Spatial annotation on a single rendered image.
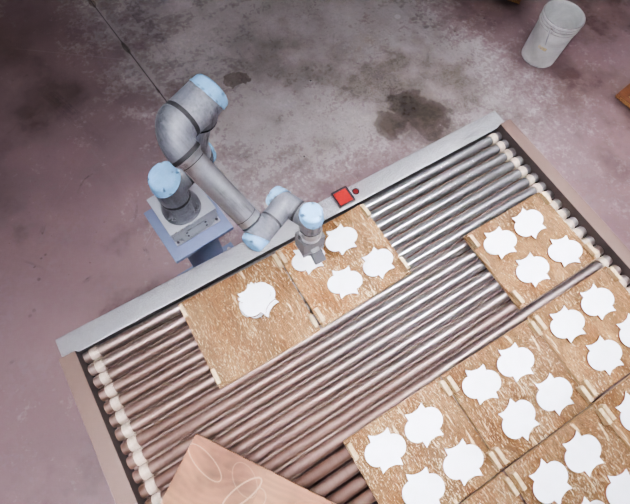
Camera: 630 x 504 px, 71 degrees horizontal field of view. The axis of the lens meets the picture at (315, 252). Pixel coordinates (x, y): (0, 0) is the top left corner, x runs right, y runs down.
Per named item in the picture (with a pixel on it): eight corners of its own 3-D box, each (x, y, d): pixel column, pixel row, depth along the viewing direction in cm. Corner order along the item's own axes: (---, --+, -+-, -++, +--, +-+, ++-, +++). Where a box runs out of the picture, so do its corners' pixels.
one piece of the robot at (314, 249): (310, 256, 143) (309, 272, 158) (334, 243, 145) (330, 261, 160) (292, 227, 147) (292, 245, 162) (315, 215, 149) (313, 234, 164)
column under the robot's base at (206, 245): (177, 276, 265) (124, 210, 184) (231, 242, 274) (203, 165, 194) (210, 327, 255) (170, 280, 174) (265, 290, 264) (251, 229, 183)
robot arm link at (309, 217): (307, 194, 137) (329, 209, 135) (306, 210, 147) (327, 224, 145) (292, 213, 134) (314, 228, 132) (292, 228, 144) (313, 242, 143)
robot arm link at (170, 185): (151, 198, 165) (136, 178, 152) (175, 173, 169) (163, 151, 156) (174, 214, 161) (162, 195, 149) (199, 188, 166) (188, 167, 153)
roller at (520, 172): (106, 403, 156) (100, 402, 151) (521, 167, 199) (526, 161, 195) (111, 415, 154) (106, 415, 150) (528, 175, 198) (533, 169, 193)
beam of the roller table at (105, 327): (62, 342, 165) (54, 339, 159) (489, 118, 211) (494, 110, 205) (70, 362, 162) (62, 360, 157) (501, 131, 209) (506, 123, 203)
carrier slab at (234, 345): (178, 305, 165) (177, 304, 164) (275, 254, 174) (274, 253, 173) (220, 389, 155) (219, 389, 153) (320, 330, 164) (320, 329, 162)
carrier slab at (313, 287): (275, 252, 174) (275, 251, 173) (360, 205, 184) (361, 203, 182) (322, 327, 164) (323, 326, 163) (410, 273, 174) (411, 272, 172)
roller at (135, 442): (123, 442, 151) (117, 443, 147) (543, 192, 195) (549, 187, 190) (128, 456, 150) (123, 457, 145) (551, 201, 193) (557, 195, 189)
